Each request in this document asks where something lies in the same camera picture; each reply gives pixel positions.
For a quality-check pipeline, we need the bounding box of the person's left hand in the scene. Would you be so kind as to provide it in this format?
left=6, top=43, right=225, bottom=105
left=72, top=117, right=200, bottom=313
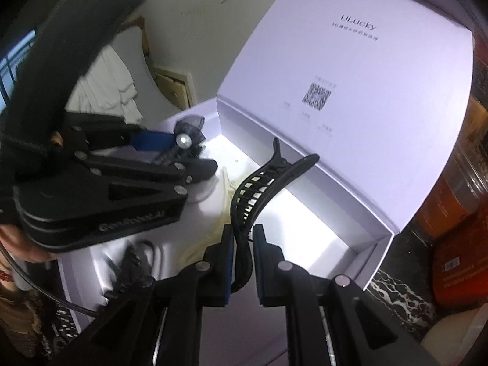
left=0, top=226, right=56, bottom=264

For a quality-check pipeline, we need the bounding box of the orange jar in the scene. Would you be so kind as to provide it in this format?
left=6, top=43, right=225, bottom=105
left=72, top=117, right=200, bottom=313
left=414, top=95, right=488, bottom=237

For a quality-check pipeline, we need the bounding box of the white cloth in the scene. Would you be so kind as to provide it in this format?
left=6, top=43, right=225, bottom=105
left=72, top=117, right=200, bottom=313
left=66, top=44, right=138, bottom=123

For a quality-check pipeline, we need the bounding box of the white round compact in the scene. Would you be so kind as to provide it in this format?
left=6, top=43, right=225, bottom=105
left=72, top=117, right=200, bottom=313
left=188, top=171, right=224, bottom=203

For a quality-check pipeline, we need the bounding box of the brown cardboard piece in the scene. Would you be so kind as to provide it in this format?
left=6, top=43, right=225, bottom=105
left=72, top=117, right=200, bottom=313
left=130, top=16, right=151, bottom=52

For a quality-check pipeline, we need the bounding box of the black ring hair band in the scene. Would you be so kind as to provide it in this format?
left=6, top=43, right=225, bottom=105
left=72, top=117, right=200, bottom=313
left=100, top=239, right=165, bottom=313

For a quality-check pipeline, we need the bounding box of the window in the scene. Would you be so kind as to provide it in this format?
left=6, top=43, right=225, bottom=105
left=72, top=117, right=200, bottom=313
left=0, top=28, right=39, bottom=113

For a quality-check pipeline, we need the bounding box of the red canister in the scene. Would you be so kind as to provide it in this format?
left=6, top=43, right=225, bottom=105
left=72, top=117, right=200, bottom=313
left=431, top=217, right=488, bottom=309

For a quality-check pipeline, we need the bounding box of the black cable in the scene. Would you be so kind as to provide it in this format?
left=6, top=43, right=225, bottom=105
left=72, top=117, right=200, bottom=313
left=0, top=242, right=100, bottom=315

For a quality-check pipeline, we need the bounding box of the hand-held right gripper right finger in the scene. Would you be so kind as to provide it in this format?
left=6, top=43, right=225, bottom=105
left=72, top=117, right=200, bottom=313
left=253, top=224, right=439, bottom=366

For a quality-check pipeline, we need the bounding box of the grey upholstered chair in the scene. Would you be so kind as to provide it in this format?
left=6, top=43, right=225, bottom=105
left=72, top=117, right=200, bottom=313
left=63, top=15, right=184, bottom=126

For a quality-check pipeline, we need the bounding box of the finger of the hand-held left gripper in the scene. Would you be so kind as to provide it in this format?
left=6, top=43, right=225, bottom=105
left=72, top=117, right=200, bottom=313
left=64, top=112, right=178, bottom=154
left=15, top=152, right=219, bottom=218

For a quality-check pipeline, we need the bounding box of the white hinged-lid gift box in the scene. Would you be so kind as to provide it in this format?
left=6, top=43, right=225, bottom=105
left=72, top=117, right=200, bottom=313
left=57, top=0, right=475, bottom=366

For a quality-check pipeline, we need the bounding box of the black hair claw clip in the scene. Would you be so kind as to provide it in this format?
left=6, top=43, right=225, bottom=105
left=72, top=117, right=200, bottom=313
left=228, top=137, right=320, bottom=294

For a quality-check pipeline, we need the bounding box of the wooden cabinet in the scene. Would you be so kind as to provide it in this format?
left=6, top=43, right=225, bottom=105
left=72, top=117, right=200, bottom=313
left=152, top=65, right=195, bottom=111

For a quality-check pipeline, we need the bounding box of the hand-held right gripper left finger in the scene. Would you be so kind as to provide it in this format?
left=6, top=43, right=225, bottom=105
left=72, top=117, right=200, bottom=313
left=49, top=224, right=234, bottom=366

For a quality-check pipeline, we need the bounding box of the black mesh bow clip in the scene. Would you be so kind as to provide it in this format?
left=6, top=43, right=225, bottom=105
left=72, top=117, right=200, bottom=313
left=174, top=115, right=206, bottom=161

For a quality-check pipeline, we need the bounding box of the dark patterned clothing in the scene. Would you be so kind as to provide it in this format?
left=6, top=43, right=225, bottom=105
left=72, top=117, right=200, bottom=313
left=0, top=271, right=77, bottom=366

